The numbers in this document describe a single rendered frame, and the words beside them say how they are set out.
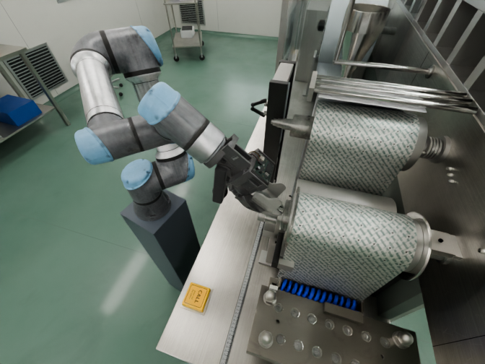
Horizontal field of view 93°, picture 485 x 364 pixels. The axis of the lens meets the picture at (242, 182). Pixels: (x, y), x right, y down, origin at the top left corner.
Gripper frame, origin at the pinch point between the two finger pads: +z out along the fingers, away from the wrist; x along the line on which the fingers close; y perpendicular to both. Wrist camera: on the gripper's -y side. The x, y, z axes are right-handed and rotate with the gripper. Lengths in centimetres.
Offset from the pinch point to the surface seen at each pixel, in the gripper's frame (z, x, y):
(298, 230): 3.6, -5.0, 4.6
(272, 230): 8.6, 2.0, -10.2
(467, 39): 13, 49, 43
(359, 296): 34.0, -5.8, 0.2
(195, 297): 7.7, -16.3, -38.8
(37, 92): -200, 170, -305
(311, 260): 13.9, -5.8, 0.2
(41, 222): -68, 19, -223
